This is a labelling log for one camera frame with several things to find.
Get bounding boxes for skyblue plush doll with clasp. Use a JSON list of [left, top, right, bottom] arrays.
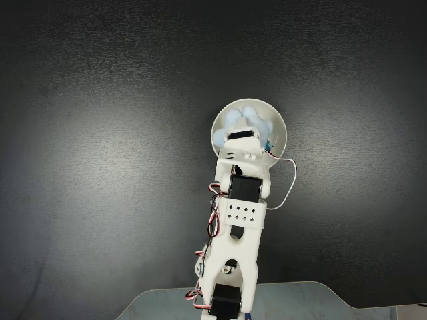
[[213, 105, 274, 153]]

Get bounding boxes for white bowl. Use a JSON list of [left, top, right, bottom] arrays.
[[211, 98, 286, 169]]

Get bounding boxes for translucent table cutout panel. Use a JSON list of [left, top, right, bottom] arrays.
[[115, 281, 363, 320]]

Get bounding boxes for red white gripper servo cable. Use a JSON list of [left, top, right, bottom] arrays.
[[263, 151, 298, 211]]

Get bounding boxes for red white arm wire bundle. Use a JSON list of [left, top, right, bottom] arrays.
[[185, 182, 223, 309]]

